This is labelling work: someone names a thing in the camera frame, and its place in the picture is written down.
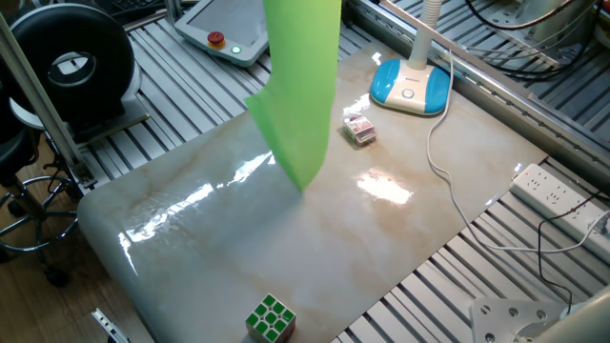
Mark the marble pattern board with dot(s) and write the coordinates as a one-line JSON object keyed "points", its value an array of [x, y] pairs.
{"points": [[310, 248]]}

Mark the Rubik's cube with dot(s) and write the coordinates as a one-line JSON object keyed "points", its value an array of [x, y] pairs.
{"points": [[270, 319]]}

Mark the grey teach pendant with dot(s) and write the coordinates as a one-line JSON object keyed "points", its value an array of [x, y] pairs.
{"points": [[219, 24]]}

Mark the black keyboard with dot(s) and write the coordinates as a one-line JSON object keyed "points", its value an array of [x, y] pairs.
{"points": [[136, 5]]}

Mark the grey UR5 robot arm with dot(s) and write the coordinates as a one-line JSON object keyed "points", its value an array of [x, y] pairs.
{"points": [[581, 319]]}

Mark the aluminium bar with bracket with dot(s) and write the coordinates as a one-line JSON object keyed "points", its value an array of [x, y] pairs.
{"points": [[109, 326]]}

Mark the aluminium profile post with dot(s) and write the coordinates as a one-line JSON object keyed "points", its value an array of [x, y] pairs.
{"points": [[43, 105]]}

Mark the blue and white desk lamp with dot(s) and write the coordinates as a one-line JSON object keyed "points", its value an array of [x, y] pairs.
{"points": [[410, 86]]}

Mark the white power strip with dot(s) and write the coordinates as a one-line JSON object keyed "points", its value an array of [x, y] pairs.
{"points": [[553, 200]]}

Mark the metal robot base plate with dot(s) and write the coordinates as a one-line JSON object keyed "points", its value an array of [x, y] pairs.
{"points": [[495, 319]]}

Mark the black swivel stool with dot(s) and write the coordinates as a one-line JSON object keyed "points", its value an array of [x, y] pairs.
{"points": [[14, 152]]}

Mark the green flag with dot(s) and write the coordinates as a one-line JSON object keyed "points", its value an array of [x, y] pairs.
{"points": [[295, 95]]}

